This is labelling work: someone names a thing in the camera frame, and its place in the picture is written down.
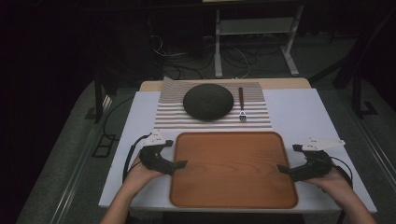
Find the brown wooden tray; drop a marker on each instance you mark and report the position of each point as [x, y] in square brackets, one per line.
[233, 169]

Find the black metal stand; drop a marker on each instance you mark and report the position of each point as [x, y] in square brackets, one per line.
[99, 99]

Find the light wooden table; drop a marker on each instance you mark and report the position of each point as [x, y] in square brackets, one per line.
[280, 83]

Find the white metal stand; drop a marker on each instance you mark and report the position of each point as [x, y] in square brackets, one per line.
[255, 26]

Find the black metal frame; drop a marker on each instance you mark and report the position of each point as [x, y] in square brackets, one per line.
[358, 99]

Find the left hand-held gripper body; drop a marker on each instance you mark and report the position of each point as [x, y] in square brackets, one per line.
[152, 157]

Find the dark round bowl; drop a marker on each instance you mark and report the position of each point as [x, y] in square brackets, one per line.
[208, 102]

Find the white board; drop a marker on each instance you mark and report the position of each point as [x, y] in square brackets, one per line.
[299, 118]

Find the person's right hand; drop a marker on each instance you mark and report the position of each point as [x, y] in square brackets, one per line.
[331, 182]

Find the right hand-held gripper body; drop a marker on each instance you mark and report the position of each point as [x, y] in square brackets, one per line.
[314, 163]

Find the person's left hand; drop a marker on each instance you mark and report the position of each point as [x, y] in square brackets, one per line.
[138, 175]

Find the striped placemat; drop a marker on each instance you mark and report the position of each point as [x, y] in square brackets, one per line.
[168, 115]

